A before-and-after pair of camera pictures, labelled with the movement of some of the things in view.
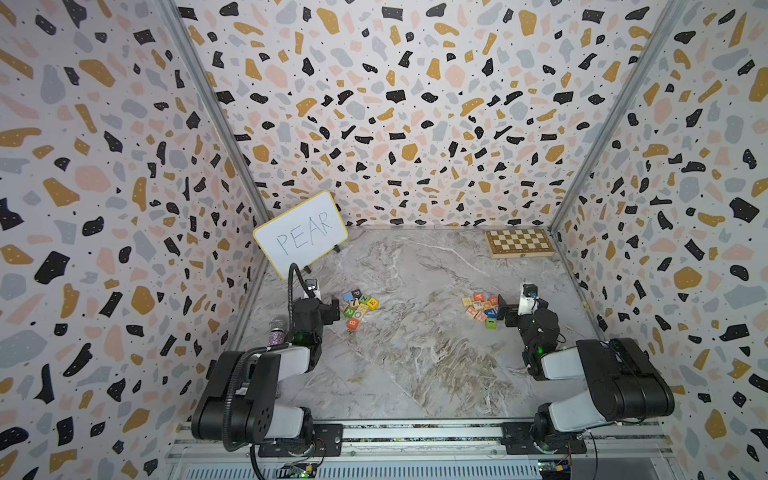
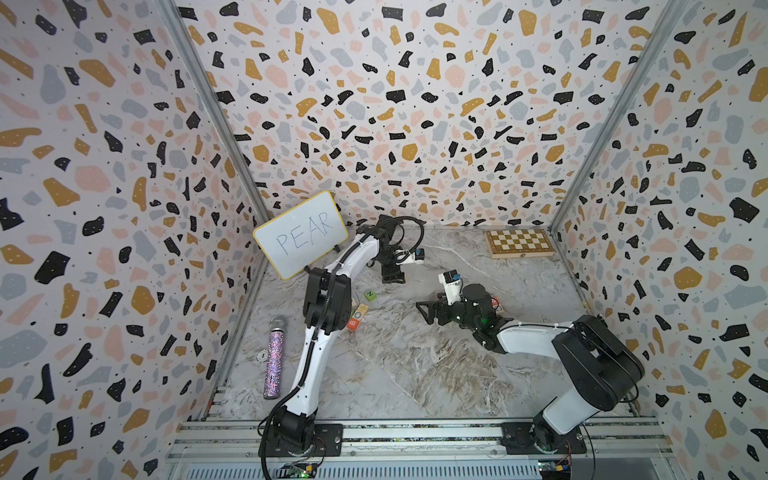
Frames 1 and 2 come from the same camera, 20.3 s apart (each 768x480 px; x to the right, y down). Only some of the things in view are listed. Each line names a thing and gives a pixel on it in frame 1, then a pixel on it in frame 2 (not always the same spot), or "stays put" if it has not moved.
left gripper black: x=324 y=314 → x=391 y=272
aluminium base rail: x=640 y=451 stays put
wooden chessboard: x=519 y=243 stays put
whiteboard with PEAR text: x=302 y=233 stays put
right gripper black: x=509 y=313 → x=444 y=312
